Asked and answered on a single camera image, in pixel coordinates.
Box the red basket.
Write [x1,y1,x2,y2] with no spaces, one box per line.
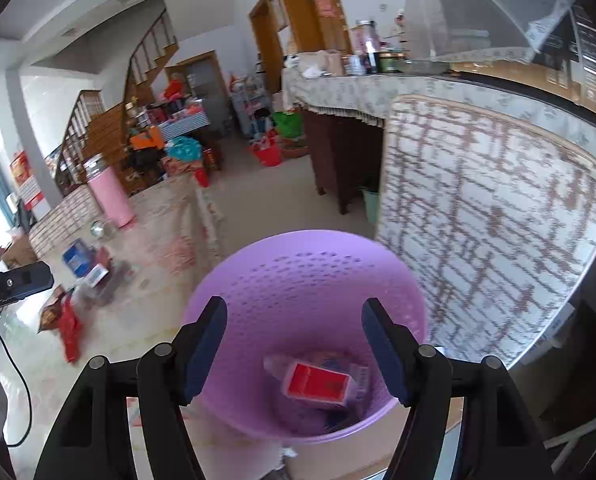
[250,137,284,167]

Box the purple plastic basket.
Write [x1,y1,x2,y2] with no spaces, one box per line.
[182,230,429,446]

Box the leaf print tablecloth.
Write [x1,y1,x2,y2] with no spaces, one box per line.
[282,67,596,176]

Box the pink thermos flask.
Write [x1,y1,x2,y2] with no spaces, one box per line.
[80,154,138,230]

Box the metal shelf rack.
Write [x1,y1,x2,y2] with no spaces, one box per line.
[230,75,274,138]

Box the green waste bin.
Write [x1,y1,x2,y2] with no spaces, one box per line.
[360,187,381,226]

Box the green bag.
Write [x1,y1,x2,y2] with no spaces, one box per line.
[272,111,304,139]

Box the glass jar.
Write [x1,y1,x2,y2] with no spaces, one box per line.
[89,220,119,240]

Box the wooden door frame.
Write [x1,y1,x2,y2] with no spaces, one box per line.
[277,0,354,57]

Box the teal bag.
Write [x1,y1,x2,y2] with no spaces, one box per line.
[167,136,204,161]

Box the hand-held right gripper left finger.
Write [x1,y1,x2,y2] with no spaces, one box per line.
[33,296,228,480]

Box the wooden staircase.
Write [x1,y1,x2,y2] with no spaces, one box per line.
[53,7,181,197]

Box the black cable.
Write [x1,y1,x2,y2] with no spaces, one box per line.
[0,310,33,448]

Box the red flat box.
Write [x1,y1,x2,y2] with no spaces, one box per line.
[283,360,356,406]

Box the patterned table cloth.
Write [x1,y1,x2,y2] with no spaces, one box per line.
[0,172,229,461]

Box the red packet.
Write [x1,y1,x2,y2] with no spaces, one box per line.
[58,294,85,364]

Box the orange bag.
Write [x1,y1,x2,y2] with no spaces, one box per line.
[130,127,166,152]

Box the white metal frame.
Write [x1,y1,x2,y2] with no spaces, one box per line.
[543,410,596,467]

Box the brown snack packet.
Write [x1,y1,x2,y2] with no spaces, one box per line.
[38,286,67,334]

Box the cardboard box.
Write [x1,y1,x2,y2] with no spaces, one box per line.
[285,395,466,480]

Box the green tin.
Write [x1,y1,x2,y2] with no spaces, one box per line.
[378,51,404,74]

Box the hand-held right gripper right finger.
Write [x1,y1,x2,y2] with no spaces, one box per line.
[362,298,561,480]

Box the patterned seat cushion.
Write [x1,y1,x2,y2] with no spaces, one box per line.
[375,94,596,371]

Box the blue box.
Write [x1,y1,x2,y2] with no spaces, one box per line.
[62,239,97,278]

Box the red wall calendar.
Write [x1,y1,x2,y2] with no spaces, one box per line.
[10,150,44,211]

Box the white mesh food cover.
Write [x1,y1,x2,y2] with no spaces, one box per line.
[403,0,576,64]

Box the dark wooden table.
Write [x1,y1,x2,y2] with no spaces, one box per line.
[303,107,385,216]

